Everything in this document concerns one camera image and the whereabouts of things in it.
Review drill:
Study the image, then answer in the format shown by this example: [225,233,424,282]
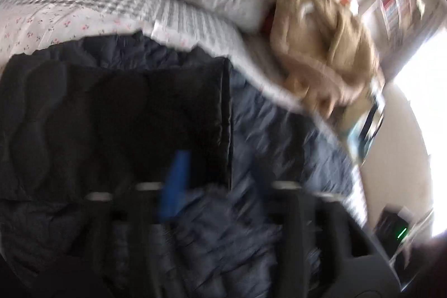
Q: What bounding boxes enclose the white bookshelf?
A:
[359,0,427,76]

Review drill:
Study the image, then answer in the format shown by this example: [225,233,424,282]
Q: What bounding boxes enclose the cherry and check bed sheet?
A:
[0,0,367,225]

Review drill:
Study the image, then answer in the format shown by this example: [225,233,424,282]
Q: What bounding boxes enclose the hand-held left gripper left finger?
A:
[70,149,192,298]

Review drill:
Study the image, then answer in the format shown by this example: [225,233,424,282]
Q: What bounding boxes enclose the cream tote bag navy handles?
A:
[334,82,387,166]

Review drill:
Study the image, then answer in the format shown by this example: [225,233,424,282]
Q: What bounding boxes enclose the black puffer jacket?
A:
[0,31,358,298]

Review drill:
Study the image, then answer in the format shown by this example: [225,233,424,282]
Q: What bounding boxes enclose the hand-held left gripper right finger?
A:
[255,162,350,298]

